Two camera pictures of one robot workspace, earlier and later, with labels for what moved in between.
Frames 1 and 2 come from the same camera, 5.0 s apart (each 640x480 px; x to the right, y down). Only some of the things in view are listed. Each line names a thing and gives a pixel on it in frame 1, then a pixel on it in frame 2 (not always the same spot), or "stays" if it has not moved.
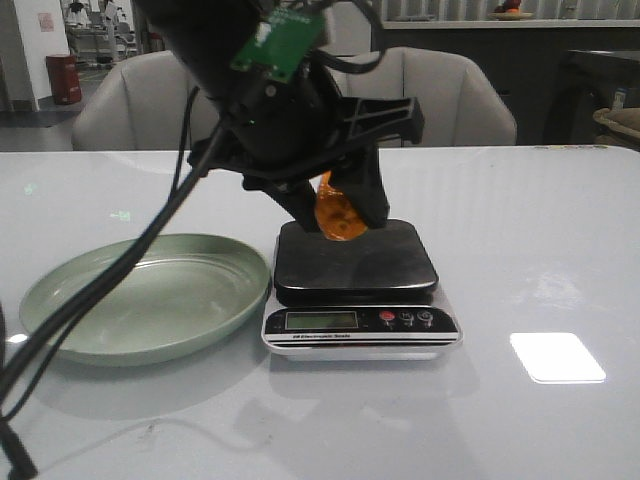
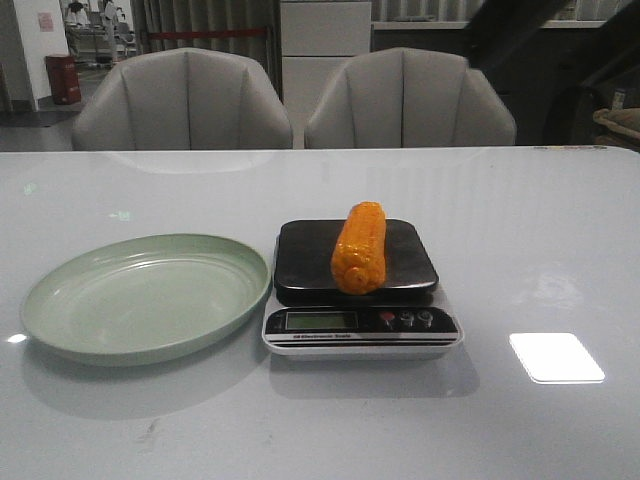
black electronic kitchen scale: (372, 297) stays
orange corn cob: (336, 216) to (358, 260)
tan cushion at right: (618, 127) stays
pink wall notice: (46, 22) stays
